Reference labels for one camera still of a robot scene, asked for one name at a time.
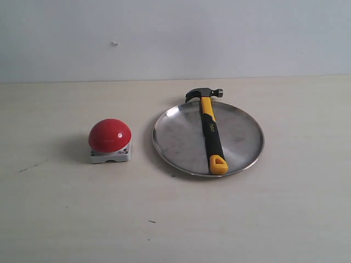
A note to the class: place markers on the yellow black claw hammer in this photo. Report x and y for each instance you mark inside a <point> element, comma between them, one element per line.
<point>216,161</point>

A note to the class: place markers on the red dome push button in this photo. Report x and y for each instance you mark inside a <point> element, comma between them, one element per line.
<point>110,140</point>

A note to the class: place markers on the round stainless steel plate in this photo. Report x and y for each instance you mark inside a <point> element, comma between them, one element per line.
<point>185,139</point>

